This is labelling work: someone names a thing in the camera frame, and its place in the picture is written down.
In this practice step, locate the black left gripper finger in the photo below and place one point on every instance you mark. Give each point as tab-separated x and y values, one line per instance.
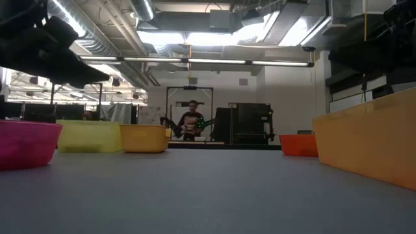
71	70

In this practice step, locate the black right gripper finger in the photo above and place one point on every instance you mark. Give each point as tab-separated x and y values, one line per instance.
367	57

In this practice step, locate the ceiling strip light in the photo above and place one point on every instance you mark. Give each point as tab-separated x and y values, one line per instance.
97	58
216	61
152	59
279	63

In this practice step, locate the black tripod stand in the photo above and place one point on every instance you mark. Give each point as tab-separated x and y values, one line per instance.
364	92

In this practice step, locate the person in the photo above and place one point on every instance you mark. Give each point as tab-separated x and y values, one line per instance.
87	115
191	123

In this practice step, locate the green translucent plastic bin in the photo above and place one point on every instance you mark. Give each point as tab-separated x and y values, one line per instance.
91	136

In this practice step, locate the pink round plastic bowl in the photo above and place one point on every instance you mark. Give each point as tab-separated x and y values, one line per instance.
26	143

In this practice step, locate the large orange plastic bin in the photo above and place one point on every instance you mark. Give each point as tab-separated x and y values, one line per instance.
373	143

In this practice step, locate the small yellow-orange plastic bin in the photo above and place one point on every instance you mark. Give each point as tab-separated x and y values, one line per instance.
143	138

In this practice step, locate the orange round plastic bowl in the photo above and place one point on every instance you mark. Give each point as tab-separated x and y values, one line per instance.
297	146

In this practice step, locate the black equipment cabinet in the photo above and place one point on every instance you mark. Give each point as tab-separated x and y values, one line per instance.
250	120

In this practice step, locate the grey ceiling unit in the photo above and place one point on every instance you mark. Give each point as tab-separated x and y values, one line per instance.
224	19

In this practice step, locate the black robot station frame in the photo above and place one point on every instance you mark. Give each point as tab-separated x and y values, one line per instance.
189	87
100	97

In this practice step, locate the silver ventilation duct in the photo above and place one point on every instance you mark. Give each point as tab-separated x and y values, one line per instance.
97	39

